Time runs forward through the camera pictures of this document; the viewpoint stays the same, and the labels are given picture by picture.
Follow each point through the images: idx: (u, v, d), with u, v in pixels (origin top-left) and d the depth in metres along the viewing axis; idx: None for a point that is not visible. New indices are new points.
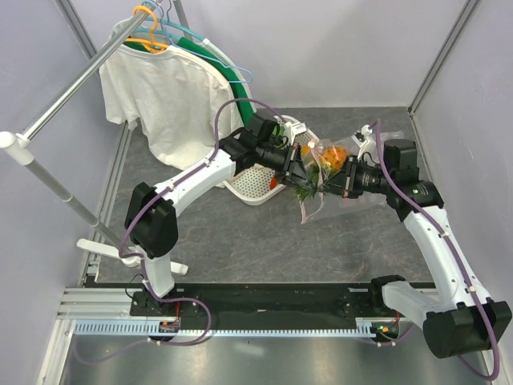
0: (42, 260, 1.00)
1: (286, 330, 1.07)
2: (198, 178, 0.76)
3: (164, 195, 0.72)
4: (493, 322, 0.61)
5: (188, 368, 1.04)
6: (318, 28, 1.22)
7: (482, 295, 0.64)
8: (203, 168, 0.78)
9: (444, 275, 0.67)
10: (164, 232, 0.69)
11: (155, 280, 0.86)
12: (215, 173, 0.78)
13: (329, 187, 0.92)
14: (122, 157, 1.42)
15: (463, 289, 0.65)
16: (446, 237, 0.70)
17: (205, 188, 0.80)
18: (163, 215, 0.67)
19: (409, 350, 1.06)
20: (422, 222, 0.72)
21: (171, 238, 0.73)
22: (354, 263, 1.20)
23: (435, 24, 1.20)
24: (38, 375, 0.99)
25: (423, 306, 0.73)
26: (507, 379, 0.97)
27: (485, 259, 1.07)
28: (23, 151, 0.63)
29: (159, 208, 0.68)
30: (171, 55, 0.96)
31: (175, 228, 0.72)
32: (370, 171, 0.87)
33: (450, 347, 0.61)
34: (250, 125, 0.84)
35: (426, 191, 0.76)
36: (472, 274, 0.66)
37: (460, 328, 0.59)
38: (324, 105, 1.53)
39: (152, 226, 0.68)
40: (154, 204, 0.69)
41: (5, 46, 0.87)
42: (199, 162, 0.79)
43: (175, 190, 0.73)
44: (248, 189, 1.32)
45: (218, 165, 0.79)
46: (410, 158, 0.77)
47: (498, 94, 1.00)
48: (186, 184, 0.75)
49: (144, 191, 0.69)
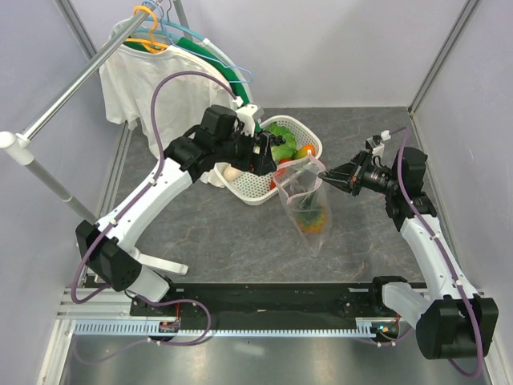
0: (42, 260, 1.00)
1: (287, 330, 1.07)
2: (144, 200, 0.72)
3: (108, 233, 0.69)
4: (478, 316, 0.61)
5: (187, 368, 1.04)
6: (319, 28, 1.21)
7: (469, 290, 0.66)
8: (148, 189, 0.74)
9: (431, 271, 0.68)
10: (118, 269, 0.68)
11: (143, 289, 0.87)
12: (164, 191, 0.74)
13: (333, 178, 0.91)
14: (122, 157, 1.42)
15: (450, 283, 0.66)
16: (437, 239, 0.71)
17: (160, 207, 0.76)
18: (110, 255, 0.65)
19: (409, 350, 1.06)
20: (415, 224, 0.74)
21: (135, 267, 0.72)
22: (354, 263, 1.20)
23: (436, 24, 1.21)
24: (38, 375, 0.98)
25: (418, 309, 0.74)
26: (507, 379, 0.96)
27: (485, 260, 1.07)
28: (23, 151, 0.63)
29: (106, 249, 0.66)
30: (171, 55, 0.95)
31: (131, 259, 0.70)
32: (381, 171, 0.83)
33: (438, 343, 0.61)
34: (204, 123, 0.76)
35: (422, 203, 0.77)
36: (459, 271, 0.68)
37: (446, 320, 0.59)
38: (325, 105, 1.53)
39: (104, 265, 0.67)
40: (100, 242, 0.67)
41: (5, 46, 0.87)
42: (146, 181, 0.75)
43: (119, 224, 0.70)
44: (248, 189, 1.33)
45: (167, 181, 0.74)
46: (418, 174, 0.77)
47: (498, 94, 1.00)
48: (131, 212, 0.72)
49: (87, 232, 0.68)
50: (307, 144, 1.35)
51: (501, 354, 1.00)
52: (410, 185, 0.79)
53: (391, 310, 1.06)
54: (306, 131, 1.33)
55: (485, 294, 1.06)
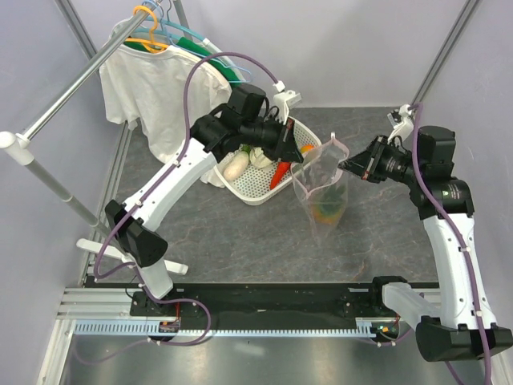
0: (42, 260, 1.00)
1: (287, 330, 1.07)
2: (171, 183, 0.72)
3: (134, 213, 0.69)
4: (490, 345, 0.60)
5: (188, 368, 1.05)
6: (319, 28, 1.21)
7: (488, 320, 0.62)
8: (173, 170, 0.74)
9: (451, 292, 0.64)
10: (146, 249, 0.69)
11: (151, 282, 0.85)
12: (187, 172, 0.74)
13: (353, 168, 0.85)
14: (122, 157, 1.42)
15: (469, 310, 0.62)
16: (465, 251, 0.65)
17: (183, 189, 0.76)
18: (135, 236, 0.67)
19: (409, 350, 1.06)
20: (444, 231, 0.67)
21: (162, 246, 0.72)
22: (354, 263, 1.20)
23: (436, 24, 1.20)
24: (38, 375, 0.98)
25: (420, 310, 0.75)
26: (507, 379, 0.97)
27: (484, 260, 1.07)
28: (23, 152, 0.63)
29: (131, 229, 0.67)
30: (171, 55, 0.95)
31: (160, 238, 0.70)
32: (399, 157, 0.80)
33: (441, 357, 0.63)
34: (232, 102, 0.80)
35: (457, 193, 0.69)
36: (482, 295, 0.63)
37: (456, 348, 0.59)
38: (324, 105, 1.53)
39: (131, 244, 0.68)
40: (127, 222, 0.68)
41: (6, 46, 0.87)
42: (170, 163, 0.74)
43: (144, 204, 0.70)
44: (248, 189, 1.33)
45: (191, 162, 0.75)
46: (445, 151, 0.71)
47: (498, 94, 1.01)
48: (158, 192, 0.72)
49: (115, 211, 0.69)
50: (307, 143, 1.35)
51: (501, 354, 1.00)
52: (438, 168, 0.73)
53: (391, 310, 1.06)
54: (306, 131, 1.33)
55: (484, 294, 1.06)
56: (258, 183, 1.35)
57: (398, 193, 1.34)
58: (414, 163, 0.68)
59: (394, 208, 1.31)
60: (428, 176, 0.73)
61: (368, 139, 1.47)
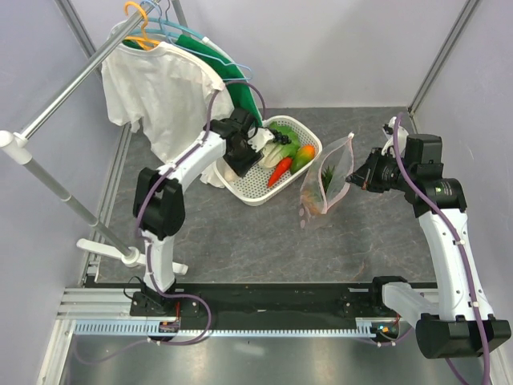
0: (41, 260, 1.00)
1: (286, 330, 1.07)
2: (195, 157, 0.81)
3: (169, 175, 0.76)
4: (490, 338, 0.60)
5: (187, 367, 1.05)
6: (318, 28, 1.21)
7: (485, 311, 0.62)
8: (198, 150, 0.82)
9: (449, 284, 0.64)
10: (175, 209, 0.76)
11: (160, 270, 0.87)
12: (209, 151, 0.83)
13: (353, 180, 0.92)
14: (122, 158, 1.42)
15: (466, 301, 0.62)
16: (459, 245, 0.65)
17: (202, 167, 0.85)
18: (172, 192, 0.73)
19: (408, 351, 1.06)
20: (438, 225, 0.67)
21: (180, 213, 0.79)
22: (354, 263, 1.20)
23: (436, 26, 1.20)
24: (38, 375, 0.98)
25: (418, 309, 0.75)
26: (507, 379, 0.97)
27: (483, 259, 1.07)
28: (22, 151, 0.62)
29: (168, 187, 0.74)
30: (163, 51, 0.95)
31: (182, 205, 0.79)
32: (392, 165, 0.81)
33: (438, 351, 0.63)
34: (233, 115, 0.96)
35: (450, 190, 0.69)
36: (478, 287, 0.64)
37: (455, 340, 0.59)
38: (325, 105, 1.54)
39: (164, 204, 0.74)
40: (163, 183, 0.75)
41: (4, 46, 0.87)
42: (194, 143, 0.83)
43: (178, 169, 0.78)
44: (248, 189, 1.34)
45: (211, 144, 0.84)
46: (433, 152, 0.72)
47: (498, 93, 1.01)
48: (187, 164, 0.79)
49: (150, 176, 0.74)
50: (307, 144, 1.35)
51: (500, 354, 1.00)
52: (429, 170, 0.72)
53: (391, 310, 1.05)
54: (305, 130, 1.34)
55: (484, 294, 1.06)
56: (258, 183, 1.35)
57: (398, 193, 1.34)
58: (399, 162, 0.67)
59: (394, 208, 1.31)
60: (419, 176, 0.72)
61: (367, 139, 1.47)
